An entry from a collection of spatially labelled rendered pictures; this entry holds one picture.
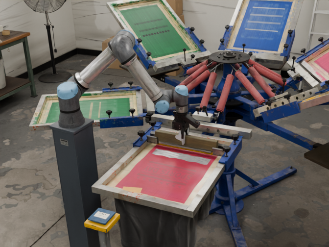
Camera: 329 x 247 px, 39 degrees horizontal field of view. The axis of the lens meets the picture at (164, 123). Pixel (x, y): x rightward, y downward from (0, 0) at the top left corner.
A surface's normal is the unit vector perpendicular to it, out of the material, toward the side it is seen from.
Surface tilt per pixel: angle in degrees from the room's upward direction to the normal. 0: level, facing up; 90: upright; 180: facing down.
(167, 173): 0
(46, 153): 0
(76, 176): 90
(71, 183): 90
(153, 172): 0
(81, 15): 90
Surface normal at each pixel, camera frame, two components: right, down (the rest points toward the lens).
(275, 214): -0.04, -0.90
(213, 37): -0.43, 0.40
